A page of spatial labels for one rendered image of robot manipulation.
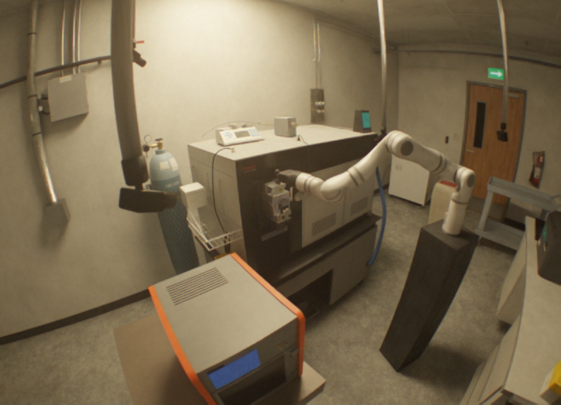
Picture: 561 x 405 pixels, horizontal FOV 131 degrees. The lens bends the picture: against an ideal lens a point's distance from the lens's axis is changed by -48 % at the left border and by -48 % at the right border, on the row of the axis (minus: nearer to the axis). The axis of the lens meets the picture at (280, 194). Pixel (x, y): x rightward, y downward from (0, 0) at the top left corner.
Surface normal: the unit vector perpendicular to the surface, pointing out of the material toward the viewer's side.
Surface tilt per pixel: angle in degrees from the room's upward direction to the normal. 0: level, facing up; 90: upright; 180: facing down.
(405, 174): 90
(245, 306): 0
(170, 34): 90
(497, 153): 90
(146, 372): 0
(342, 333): 0
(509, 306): 90
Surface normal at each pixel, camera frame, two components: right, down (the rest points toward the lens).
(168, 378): -0.04, -0.92
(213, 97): 0.62, 0.28
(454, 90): -0.78, 0.26
